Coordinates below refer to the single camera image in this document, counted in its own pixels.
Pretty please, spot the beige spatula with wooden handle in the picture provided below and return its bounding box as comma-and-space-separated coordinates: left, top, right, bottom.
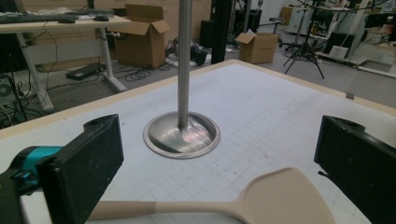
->
88, 167, 337, 224

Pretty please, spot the large cardboard box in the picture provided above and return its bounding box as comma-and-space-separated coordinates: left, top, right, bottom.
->
107, 3, 172, 70

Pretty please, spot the black tripod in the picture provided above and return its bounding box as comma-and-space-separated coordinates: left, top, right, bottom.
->
283, 0, 325, 80

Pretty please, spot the small cardboard box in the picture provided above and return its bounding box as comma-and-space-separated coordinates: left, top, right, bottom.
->
234, 29, 279, 65

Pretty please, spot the white grid mat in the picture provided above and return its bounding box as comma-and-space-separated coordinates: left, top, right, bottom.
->
0, 63, 396, 224

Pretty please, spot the black metal frame post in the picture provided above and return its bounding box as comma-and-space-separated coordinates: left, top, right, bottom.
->
210, 0, 233, 65

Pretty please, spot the metal utensil stand with hooks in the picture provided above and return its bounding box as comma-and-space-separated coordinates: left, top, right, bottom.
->
143, 0, 221, 161

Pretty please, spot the black keyboard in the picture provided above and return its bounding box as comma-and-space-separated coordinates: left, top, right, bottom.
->
0, 12, 78, 25

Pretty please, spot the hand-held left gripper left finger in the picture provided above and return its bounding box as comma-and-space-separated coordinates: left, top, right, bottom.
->
36, 113, 125, 224

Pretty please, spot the white desk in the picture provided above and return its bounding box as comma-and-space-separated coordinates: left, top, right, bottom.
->
0, 14, 132, 114

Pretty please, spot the coiled black floor cable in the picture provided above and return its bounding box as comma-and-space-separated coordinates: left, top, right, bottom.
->
124, 68, 153, 83

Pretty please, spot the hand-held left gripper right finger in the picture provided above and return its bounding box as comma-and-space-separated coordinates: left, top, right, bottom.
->
313, 115, 396, 224

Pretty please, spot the flat black device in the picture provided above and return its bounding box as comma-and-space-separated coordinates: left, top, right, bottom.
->
64, 63, 106, 81

